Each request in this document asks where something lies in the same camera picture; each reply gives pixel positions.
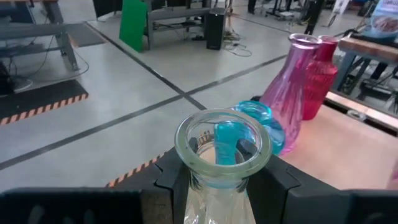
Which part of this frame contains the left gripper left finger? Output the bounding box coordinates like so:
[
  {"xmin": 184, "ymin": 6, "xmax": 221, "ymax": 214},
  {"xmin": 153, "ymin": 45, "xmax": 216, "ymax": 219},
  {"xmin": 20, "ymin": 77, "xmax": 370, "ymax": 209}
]
[{"xmin": 141, "ymin": 152, "xmax": 191, "ymax": 224}]

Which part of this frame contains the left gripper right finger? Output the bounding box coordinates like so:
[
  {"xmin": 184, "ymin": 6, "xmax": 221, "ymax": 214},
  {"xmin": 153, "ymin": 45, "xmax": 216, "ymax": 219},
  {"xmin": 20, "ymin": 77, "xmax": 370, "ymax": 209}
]
[{"xmin": 248, "ymin": 155, "xmax": 299, "ymax": 224}]

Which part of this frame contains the clear flask-shaped glass vase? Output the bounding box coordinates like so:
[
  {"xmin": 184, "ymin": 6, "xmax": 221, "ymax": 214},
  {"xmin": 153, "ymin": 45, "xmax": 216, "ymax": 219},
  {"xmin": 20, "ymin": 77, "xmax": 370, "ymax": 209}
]
[{"xmin": 174, "ymin": 108, "xmax": 274, "ymax": 224}]

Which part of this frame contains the teal round glass vase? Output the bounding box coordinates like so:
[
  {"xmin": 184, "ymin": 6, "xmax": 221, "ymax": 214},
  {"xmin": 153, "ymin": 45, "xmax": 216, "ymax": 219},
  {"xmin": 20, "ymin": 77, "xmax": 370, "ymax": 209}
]
[{"xmin": 231, "ymin": 100, "xmax": 286, "ymax": 156}]

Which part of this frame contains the pink bulbous vase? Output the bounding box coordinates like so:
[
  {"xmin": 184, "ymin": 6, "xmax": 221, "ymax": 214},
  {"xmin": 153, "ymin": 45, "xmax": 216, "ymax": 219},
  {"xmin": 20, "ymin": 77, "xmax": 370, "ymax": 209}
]
[{"xmin": 259, "ymin": 33, "xmax": 322, "ymax": 156}]

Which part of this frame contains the tall red ribbed vase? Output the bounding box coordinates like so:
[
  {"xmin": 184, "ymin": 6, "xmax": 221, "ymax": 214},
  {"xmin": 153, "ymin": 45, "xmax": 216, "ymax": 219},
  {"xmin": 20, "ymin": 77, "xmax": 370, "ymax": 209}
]
[{"xmin": 302, "ymin": 35, "xmax": 340, "ymax": 121}]

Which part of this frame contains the black mat with hazard stripes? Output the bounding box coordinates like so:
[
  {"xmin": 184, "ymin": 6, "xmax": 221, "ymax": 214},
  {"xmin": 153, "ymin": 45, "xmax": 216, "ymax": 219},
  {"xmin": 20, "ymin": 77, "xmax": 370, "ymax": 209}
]
[
  {"xmin": 105, "ymin": 146, "xmax": 187, "ymax": 189},
  {"xmin": 0, "ymin": 79, "xmax": 90, "ymax": 126}
]

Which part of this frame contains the black computer tower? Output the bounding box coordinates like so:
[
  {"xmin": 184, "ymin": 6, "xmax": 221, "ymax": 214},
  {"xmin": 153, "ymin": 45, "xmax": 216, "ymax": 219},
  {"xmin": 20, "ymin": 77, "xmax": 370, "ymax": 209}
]
[{"xmin": 205, "ymin": 7, "xmax": 228, "ymax": 50}]

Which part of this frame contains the green board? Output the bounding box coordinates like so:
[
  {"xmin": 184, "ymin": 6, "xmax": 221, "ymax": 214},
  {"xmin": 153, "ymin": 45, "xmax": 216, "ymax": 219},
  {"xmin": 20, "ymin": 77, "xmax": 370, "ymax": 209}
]
[{"xmin": 119, "ymin": 0, "xmax": 149, "ymax": 53}]

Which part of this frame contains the grey metal bench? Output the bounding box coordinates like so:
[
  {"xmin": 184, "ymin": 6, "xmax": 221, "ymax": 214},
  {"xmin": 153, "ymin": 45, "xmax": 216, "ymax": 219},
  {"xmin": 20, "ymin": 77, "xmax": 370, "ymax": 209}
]
[{"xmin": 146, "ymin": 0, "xmax": 218, "ymax": 50}]

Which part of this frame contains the wood-topped workbench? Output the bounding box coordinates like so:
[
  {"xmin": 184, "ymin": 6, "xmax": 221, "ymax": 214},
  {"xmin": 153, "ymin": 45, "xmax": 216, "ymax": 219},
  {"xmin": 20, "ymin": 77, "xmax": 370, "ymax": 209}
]
[{"xmin": 331, "ymin": 29, "xmax": 398, "ymax": 103}]

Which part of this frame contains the printed banner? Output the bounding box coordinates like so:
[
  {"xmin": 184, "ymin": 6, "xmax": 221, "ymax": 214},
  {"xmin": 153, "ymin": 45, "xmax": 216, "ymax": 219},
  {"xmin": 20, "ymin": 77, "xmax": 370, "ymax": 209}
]
[{"xmin": 362, "ymin": 0, "xmax": 398, "ymax": 40}]

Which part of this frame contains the grey metal table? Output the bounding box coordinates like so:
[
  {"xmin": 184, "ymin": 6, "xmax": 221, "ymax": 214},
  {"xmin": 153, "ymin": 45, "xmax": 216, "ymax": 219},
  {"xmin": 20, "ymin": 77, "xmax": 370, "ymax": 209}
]
[{"xmin": 0, "ymin": 0, "xmax": 80, "ymax": 72}]

